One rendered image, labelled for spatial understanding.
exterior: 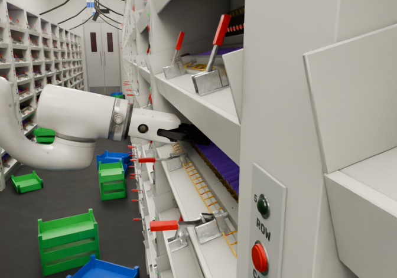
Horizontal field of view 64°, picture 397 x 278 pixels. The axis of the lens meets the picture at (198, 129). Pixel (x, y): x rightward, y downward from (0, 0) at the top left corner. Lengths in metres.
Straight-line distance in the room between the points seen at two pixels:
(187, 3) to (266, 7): 0.65
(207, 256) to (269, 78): 0.27
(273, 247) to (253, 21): 0.13
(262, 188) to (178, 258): 0.55
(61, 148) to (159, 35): 0.36
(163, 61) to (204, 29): 0.13
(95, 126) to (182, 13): 0.37
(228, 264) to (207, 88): 0.20
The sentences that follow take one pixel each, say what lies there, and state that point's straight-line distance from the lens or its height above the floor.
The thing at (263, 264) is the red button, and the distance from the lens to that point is 0.20.
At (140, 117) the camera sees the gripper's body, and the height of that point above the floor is 1.04.
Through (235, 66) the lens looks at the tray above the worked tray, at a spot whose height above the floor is 1.15.
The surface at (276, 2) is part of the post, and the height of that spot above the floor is 1.18.
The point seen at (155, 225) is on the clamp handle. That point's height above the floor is 0.95.
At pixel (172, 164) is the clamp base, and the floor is 0.94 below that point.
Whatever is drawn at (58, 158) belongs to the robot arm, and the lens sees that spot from 0.62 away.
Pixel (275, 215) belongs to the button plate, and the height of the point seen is 1.07.
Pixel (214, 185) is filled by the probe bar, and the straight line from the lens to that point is 0.50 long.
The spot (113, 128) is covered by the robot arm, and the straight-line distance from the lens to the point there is 0.62.
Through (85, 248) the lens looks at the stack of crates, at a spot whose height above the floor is 0.10.
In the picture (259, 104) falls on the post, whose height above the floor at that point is 1.13.
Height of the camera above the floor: 1.16
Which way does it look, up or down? 13 degrees down
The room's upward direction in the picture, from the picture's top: straight up
